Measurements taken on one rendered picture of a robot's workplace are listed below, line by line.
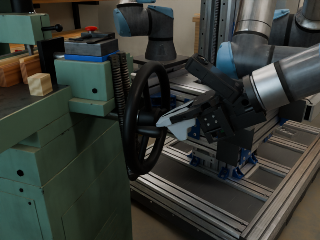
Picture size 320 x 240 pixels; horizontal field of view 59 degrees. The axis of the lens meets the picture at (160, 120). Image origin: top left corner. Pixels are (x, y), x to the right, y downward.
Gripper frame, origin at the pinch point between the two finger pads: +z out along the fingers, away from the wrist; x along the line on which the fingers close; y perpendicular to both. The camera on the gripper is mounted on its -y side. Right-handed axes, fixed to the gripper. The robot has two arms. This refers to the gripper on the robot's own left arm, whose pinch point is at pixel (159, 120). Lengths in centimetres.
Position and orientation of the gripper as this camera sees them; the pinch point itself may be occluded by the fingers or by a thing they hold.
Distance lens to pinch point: 58.9
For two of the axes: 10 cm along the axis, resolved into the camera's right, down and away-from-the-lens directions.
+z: -8.2, 3.4, 4.6
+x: 3.2, -3.9, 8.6
